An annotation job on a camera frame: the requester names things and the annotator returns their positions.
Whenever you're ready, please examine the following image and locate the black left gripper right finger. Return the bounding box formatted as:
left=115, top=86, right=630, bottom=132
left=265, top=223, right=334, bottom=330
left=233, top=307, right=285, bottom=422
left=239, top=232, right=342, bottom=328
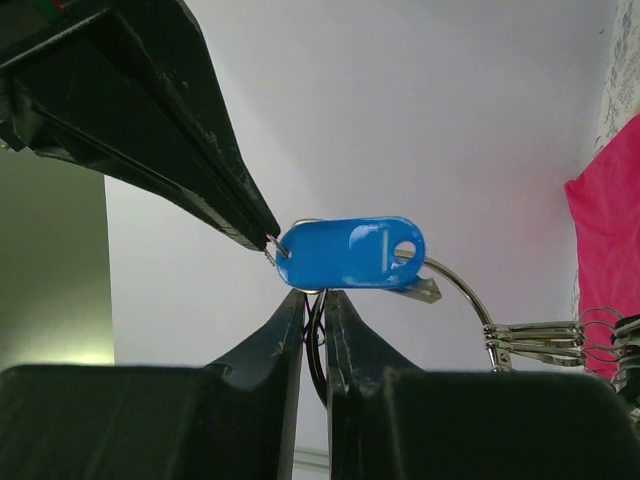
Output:
left=325, top=291, right=639, bottom=479

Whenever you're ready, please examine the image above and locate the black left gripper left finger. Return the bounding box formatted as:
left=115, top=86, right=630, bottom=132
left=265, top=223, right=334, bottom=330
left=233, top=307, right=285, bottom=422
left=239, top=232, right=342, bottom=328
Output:
left=1, top=291, right=306, bottom=479

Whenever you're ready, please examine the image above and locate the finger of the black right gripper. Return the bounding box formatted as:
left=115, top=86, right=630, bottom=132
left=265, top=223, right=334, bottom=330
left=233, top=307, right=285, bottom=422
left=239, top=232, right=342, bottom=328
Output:
left=1, top=0, right=280, bottom=250

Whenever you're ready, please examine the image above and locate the blue key tag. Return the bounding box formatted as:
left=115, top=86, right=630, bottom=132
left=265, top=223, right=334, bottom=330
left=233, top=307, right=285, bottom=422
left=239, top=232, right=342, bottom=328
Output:
left=275, top=216, right=427, bottom=290

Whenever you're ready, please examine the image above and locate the large metal keyring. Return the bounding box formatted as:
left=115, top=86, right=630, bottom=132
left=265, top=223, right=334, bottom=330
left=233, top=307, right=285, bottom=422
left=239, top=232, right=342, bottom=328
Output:
left=304, top=254, right=586, bottom=401

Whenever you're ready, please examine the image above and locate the black head silver key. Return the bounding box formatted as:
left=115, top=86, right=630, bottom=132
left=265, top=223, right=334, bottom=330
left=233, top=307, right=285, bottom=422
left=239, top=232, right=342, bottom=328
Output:
left=611, top=314, right=639, bottom=407

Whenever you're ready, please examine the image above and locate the folded pink cloth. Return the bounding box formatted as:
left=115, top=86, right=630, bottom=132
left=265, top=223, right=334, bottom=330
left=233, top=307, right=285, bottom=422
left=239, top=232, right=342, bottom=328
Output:
left=563, top=113, right=640, bottom=384

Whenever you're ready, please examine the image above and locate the floral table mat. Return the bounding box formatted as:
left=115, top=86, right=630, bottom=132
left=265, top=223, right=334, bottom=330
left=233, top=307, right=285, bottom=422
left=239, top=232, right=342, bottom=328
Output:
left=593, top=0, right=639, bottom=156

